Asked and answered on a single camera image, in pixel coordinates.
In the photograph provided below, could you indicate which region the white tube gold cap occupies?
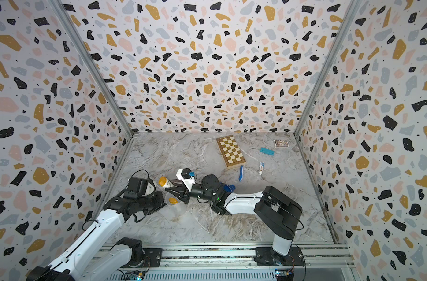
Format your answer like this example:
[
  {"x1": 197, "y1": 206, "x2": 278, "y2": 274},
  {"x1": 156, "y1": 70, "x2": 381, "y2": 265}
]
[{"x1": 158, "y1": 176, "x2": 175, "y2": 190}]

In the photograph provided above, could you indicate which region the blue toothbrush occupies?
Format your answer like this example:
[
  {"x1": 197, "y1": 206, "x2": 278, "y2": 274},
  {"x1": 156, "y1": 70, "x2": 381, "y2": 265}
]
[{"x1": 239, "y1": 165, "x2": 244, "y2": 181}]

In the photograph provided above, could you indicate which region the small white toothpaste tube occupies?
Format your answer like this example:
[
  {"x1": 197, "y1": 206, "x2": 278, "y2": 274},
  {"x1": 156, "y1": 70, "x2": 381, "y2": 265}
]
[{"x1": 259, "y1": 162, "x2": 264, "y2": 176}]

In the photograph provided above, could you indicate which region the clear plastic container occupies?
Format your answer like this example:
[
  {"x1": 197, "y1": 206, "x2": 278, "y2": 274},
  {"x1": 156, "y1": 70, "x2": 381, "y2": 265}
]
[{"x1": 165, "y1": 193, "x2": 183, "y2": 207}]

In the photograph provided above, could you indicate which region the blue container lid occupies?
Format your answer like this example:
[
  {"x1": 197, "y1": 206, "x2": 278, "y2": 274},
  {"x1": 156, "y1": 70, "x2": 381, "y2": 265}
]
[{"x1": 223, "y1": 185, "x2": 236, "y2": 193}]

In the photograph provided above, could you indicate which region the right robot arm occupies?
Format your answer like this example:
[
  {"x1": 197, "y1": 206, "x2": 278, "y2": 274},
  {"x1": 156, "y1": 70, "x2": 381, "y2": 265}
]
[{"x1": 165, "y1": 174, "x2": 302, "y2": 266}]

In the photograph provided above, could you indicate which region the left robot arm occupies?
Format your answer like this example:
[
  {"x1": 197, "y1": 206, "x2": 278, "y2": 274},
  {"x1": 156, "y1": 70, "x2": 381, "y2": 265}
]
[{"x1": 27, "y1": 184, "x2": 166, "y2": 281}]

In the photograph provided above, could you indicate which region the wooden chessboard box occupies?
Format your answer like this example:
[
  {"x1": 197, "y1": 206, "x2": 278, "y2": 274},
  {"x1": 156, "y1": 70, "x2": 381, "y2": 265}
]
[{"x1": 216, "y1": 135, "x2": 246, "y2": 169}]

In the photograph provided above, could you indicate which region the teal rectangular block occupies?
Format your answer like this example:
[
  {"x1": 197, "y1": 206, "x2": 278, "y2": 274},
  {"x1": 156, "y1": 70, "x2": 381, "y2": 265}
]
[{"x1": 260, "y1": 148, "x2": 275, "y2": 156}]

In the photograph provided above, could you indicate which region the playing card box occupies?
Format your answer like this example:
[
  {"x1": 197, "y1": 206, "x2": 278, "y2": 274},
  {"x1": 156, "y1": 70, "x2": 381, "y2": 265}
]
[{"x1": 274, "y1": 139, "x2": 290, "y2": 148}]

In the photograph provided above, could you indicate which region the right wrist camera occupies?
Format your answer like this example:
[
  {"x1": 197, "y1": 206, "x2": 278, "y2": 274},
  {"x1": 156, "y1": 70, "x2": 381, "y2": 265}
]
[{"x1": 177, "y1": 168, "x2": 196, "y2": 192}]

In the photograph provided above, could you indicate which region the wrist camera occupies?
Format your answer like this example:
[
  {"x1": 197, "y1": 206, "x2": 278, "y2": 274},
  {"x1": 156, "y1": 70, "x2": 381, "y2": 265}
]
[
  {"x1": 177, "y1": 168, "x2": 196, "y2": 192},
  {"x1": 123, "y1": 177, "x2": 156, "y2": 200}
]

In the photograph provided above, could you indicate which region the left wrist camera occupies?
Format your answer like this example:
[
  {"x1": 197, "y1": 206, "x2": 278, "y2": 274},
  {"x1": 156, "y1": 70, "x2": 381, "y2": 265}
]
[{"x1": 123, "y1": 177, "x2": 156, "y2": 200}]

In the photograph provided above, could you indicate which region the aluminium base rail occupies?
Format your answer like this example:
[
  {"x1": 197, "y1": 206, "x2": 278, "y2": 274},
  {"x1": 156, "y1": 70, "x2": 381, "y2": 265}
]
[{"x1": 107, "y1": 242, "x2": 360, "y2": 281}]

